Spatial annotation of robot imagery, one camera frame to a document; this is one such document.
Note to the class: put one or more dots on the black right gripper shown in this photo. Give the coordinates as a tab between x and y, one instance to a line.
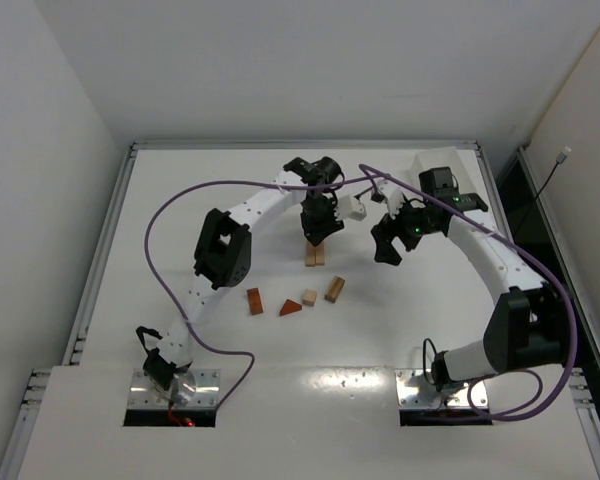
395	228

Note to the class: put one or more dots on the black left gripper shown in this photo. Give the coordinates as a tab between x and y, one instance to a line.
318	223

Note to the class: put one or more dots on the pale long wood block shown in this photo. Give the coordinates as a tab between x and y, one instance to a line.
320	260

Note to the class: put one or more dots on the striped dark wood block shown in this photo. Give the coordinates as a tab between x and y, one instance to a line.
334	289

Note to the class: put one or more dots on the small pale wood cube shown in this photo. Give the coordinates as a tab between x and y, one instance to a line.
309	297

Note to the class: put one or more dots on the white translucent plastic bin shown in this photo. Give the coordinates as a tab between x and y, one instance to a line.
464	170

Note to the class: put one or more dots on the small brown wood cube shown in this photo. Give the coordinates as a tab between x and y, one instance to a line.
317	250

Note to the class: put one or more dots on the engraved long wood block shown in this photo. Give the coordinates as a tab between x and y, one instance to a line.
310	255

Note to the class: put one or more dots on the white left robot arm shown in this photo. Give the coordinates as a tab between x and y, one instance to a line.
222	256

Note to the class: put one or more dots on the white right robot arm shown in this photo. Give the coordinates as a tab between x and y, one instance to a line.
528	327

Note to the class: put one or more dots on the orange triangle wood block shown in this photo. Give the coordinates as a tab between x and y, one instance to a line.
289	307

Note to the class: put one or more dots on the orange arch wood block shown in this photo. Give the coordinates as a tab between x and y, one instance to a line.
254	301

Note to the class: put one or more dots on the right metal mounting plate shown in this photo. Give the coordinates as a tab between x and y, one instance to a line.
416	394

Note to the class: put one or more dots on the metal mounting plate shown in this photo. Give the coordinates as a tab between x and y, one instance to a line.
416	394
195	389

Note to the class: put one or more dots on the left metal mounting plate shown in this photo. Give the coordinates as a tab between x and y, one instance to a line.
195	389

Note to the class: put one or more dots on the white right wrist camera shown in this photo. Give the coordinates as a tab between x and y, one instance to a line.
390	194

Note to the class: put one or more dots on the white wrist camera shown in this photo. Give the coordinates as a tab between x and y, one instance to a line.
390	194
350	207

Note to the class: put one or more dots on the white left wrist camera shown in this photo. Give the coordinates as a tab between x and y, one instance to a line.
350	207

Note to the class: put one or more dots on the hanging black cable connector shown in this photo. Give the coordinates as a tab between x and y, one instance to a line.
559	160

